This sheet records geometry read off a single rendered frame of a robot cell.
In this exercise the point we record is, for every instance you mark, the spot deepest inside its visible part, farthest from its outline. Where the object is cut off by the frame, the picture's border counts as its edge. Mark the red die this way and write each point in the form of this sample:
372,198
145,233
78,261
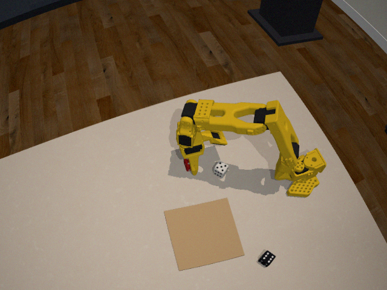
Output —
187,165

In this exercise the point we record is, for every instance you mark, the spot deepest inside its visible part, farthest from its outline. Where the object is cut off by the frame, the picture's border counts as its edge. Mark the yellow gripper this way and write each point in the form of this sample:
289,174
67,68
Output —
214,136

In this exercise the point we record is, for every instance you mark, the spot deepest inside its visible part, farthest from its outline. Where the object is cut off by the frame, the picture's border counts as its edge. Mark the tan square mat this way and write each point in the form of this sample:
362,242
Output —
203,234

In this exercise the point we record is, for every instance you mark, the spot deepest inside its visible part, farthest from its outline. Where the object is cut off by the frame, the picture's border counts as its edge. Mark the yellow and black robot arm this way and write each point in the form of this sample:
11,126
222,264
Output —
290,166

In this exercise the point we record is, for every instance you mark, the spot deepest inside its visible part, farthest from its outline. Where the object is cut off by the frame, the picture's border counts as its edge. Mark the black die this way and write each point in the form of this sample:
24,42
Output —
267,258

